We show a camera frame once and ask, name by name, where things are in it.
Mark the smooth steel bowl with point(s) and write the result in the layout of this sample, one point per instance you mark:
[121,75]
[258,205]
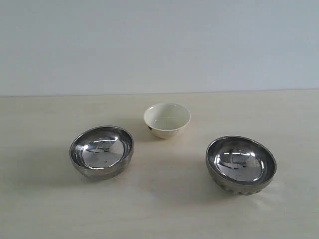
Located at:
[102,152]

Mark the white ceramic bowl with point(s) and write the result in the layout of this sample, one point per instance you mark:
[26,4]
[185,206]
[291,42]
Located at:
[166,120]

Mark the ribbed steel bowl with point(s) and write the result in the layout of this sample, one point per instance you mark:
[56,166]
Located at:
[240,165]

